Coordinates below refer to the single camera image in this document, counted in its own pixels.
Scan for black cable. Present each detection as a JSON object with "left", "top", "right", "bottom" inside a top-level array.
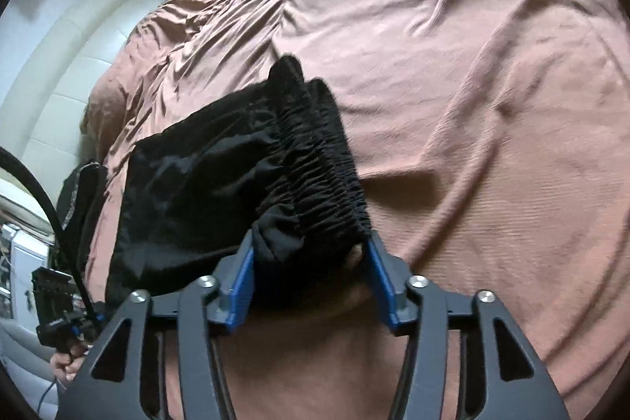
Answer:
[{"left": 0, "top": 147, "right": 99, "bottom": 327}]

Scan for black pants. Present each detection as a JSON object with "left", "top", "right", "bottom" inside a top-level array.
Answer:
[{"left": 106, "top": 53, "right": 372, "bottom": 310}]

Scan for person's left hand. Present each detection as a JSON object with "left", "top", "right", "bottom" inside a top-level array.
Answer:
[{"left": 52, "top": 341, "right": 90, "bottom": 384}]

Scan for brown blanket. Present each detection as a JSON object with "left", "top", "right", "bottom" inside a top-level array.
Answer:
[{"left": 81, "top": 0, "right": 623, "bottom": 420}]

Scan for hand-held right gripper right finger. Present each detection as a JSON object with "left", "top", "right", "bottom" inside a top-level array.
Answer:
[{"left": 367, "top": 233, "right": 572, "bottom": 420}]

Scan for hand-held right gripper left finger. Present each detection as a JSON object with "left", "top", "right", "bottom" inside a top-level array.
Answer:
[{"left": 56, "top": 233, "right": 257, "bottom": 420}]

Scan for cream padded headboard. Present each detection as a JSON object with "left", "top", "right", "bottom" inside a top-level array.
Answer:
[{"left": 0, "top": 0, "right": 198, "bottom": 155}]

